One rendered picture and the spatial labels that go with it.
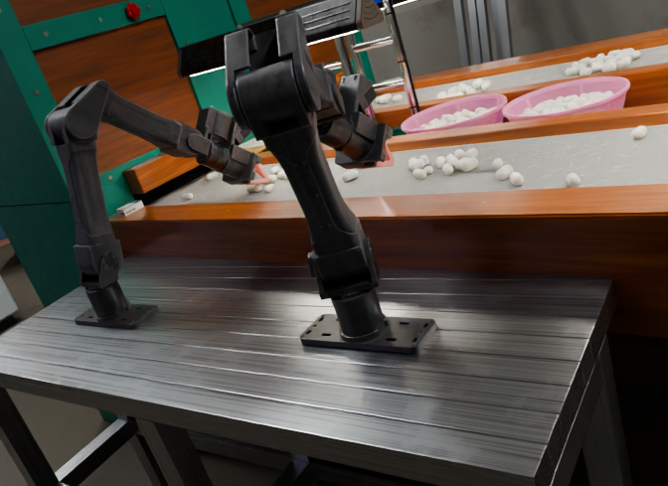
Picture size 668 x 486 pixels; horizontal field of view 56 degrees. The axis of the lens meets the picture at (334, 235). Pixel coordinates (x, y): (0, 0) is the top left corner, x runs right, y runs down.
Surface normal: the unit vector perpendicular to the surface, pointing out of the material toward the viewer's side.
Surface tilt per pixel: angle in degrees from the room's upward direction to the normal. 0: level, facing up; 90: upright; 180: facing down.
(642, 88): 90
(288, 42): 38
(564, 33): 90
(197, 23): 90
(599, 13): 90
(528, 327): 0
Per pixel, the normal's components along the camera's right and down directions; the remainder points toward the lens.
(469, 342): -0.29, -0.89
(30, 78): 0.75, 0.00
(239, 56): -0.29, -0.47
